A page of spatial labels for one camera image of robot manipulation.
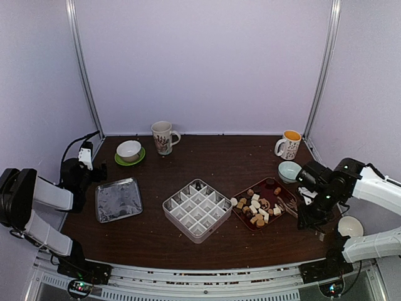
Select red chocolate tray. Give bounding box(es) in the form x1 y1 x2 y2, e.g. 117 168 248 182
232 177 297 231

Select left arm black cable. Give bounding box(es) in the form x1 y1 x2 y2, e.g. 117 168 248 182
58 130 100 186

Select green saucer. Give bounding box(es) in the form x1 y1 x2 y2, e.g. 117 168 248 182
114 147 146 166

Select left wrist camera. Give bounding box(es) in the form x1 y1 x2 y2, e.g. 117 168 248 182
78 141 93 171

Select yellow interior mug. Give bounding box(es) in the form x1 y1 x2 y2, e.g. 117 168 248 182
274 130 302 161

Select metal tongs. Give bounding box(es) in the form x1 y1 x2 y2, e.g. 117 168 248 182
275 196 326 242

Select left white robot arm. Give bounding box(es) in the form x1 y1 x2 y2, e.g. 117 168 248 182
1 158 107 278

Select tall coral print mug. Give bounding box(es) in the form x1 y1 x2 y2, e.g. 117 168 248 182
151 121 181 156

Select white bowl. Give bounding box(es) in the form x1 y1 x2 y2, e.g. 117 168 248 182
117 140 142 158

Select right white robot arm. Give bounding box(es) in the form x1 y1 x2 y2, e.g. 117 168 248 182
296 157 400 277

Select white divided tin box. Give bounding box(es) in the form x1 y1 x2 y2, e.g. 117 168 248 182
162 179 232 244

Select bunny print tin lid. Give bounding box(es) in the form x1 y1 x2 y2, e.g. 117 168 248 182
95 177 143 223

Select white bowl off table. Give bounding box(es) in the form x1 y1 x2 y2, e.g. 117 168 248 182
337 216 364 237

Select light blue bowl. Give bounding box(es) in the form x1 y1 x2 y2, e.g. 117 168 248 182
278 161 302 184

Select right aluminium frame post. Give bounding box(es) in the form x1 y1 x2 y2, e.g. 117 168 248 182
302 0 341 140

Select front metal rail base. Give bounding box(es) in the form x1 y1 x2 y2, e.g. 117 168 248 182
22 260 390 300

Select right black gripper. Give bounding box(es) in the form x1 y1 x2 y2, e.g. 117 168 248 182
298 187 343 230

